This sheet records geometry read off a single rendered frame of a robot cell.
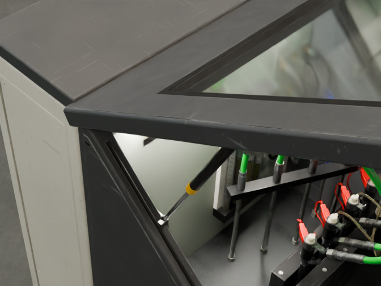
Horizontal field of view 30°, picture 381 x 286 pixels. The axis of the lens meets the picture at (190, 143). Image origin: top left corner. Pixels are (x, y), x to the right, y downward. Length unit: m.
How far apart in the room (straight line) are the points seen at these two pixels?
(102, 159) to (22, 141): 0.30
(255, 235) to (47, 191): 0.61
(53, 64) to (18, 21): 0.15
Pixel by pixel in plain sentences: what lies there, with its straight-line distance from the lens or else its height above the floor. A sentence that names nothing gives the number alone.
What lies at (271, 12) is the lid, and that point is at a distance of 1.34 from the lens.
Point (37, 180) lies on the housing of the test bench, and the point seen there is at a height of 1.17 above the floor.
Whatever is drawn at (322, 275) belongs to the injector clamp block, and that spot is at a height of 0.98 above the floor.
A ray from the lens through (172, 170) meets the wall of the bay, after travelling 1.51.
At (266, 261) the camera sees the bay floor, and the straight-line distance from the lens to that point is 1.84.
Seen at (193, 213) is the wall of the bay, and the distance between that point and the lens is 1.70.
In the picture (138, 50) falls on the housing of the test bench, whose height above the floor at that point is 1.50.
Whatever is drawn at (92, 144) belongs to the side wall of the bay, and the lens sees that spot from 1.25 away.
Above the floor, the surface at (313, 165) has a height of 1.13.
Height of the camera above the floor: 2.31
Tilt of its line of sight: 45 degrees down
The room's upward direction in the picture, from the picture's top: 3 degrees clockwise
